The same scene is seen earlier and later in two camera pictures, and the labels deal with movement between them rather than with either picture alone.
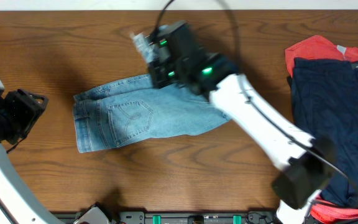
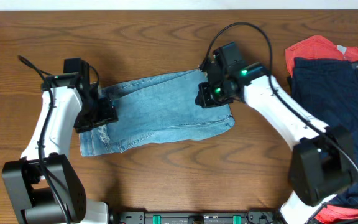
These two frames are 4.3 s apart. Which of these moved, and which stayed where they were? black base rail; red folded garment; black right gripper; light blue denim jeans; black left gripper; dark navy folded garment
Moved: black right gripper; black left gripper
Stayed: dark navy folded garment; black base rail; light blue denim jeans; red folded garment
